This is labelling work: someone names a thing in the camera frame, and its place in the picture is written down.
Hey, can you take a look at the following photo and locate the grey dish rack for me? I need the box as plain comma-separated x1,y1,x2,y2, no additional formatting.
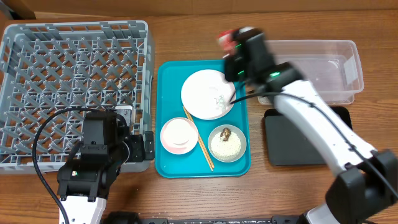
1,20,155,175

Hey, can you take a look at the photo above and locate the black tray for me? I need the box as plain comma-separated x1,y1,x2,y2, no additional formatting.
264,106,353,167

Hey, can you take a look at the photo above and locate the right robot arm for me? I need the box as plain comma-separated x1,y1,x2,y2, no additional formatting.
218,27,397,223

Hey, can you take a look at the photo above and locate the brown food piece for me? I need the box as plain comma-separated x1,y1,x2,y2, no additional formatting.
220,128,231,141

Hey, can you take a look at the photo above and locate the grey bowl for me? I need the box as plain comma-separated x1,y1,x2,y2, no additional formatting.
208,124,247,162

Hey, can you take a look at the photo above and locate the red snack wrapper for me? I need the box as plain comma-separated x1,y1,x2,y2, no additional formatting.
218,29,236,54

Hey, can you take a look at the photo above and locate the teal plastic tray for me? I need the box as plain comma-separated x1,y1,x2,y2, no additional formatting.
155,60,251,178

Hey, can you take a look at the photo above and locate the white cup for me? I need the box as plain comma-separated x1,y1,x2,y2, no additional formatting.
164,118,193,145

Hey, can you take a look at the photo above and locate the white rice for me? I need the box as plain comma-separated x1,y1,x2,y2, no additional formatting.
210,131,242,161

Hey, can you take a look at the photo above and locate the large white plate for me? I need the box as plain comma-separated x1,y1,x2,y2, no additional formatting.
181,69,236,120

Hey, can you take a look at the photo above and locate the white tissue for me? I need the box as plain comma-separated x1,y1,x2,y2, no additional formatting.
214,95,229,112

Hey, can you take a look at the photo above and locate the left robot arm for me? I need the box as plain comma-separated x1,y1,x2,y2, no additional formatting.
57,106,155,223

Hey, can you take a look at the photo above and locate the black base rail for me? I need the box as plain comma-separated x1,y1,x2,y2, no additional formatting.
104,211,308,224

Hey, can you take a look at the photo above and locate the wooden chopstick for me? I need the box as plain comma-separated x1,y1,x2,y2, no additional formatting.
183,106,215,170
182,107,214,172

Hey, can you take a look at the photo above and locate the clear plastic bin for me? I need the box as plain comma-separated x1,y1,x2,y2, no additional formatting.
266,40,364,105

